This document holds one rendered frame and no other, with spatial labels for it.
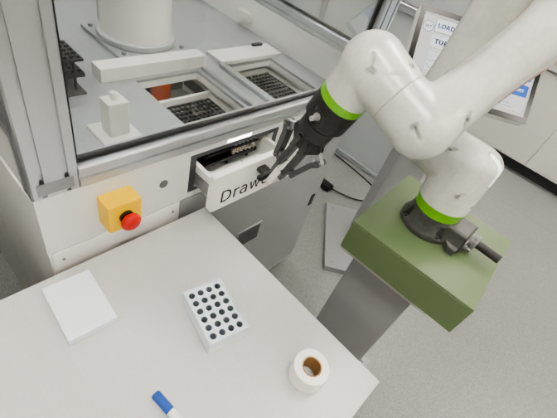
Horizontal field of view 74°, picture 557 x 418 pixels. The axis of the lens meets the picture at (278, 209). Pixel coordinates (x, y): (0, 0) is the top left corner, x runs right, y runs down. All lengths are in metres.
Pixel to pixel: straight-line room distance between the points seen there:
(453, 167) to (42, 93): 0.79
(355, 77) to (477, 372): 1.68
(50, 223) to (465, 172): 0.84
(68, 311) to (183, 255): 0.25
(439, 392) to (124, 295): 1.45
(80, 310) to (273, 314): 0.38
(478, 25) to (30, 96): 0.83
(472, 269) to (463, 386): 1.04
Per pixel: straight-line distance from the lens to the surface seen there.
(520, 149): 3.75
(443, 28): 1.65
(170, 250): 0.89
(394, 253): 0.94
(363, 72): 0.63
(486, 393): 2.07
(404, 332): 1.97
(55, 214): 0.79
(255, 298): 0.85
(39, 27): 0.62
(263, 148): 1.07
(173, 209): 0.96
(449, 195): 0.95
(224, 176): 0.84
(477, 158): 0.92
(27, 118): 0.67
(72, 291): 0.83
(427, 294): 0.97
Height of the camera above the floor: 1.46
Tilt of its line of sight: 42 degrees down
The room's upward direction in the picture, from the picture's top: 19 degrees clockwise
